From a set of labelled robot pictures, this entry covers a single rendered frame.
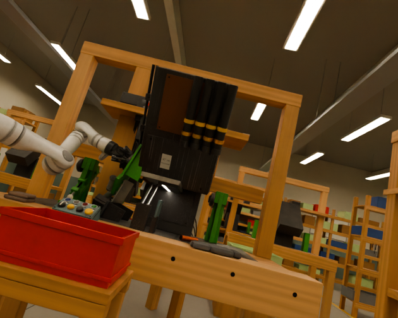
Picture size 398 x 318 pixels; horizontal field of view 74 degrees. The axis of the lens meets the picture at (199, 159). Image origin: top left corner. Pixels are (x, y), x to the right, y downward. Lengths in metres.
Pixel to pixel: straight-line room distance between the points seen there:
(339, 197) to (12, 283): 12.29
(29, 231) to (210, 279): 0.59
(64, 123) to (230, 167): 10.04
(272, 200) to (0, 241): 1.33
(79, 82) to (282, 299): 1.65
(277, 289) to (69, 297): 0.67
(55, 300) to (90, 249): 0.12
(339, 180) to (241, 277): 11.82
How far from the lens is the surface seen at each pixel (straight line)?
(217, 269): 1.02
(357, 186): 13.04
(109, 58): 1.96
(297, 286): 1.09
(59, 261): 0.75
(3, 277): 0.79
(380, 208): 6.16
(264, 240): 1.66
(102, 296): 0.70
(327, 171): 12.58
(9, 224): 0.81
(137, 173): 1.27
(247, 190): 1.73
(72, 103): 1.90
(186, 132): 1.13
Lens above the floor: 1.02
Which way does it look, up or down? 12 degrees up
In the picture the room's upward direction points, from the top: 15 degrees clockwise
